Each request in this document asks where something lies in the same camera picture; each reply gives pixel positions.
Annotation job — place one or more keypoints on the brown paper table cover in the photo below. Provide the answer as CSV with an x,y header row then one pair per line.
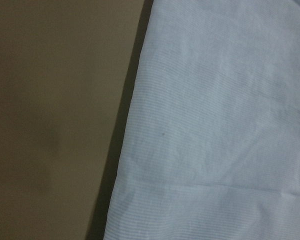
x,y
67,72

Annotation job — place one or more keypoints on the light blue striped shirt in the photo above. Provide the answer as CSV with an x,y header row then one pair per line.
x,y
211,149

